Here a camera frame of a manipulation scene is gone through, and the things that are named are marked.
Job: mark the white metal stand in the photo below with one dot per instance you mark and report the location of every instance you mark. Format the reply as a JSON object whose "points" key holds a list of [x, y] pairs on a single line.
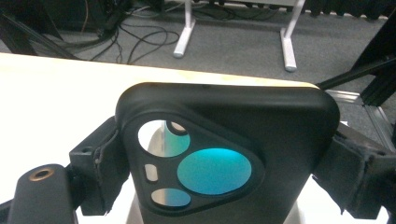
{"points": [[288, 46]]}

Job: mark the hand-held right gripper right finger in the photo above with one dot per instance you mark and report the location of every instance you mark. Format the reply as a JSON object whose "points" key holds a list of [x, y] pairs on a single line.
{"points": [[358, 177]]}

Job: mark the black metal stand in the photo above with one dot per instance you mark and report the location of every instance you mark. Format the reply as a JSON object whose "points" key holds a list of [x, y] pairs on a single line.
{"points": [[373, 68], [28, 40]]}

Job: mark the black phone case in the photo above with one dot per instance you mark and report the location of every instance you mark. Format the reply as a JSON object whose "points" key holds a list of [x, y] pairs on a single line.
{"points": [[280, 130]]}

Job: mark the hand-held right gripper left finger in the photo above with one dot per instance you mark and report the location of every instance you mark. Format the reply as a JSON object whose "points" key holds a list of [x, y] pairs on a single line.
{"points": [[99, 165]]}

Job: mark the iridescent phone case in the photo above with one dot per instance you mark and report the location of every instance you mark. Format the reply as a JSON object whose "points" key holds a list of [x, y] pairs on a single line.
{"points": [[214, 171]]}

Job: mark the white table cover board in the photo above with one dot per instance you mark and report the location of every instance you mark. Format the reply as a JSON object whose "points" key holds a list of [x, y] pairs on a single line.
{"points": [[46, 109]]}

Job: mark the aluminium floor frame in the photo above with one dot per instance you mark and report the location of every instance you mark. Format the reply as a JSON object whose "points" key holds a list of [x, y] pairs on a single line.
{"points": [[373, 121]]}

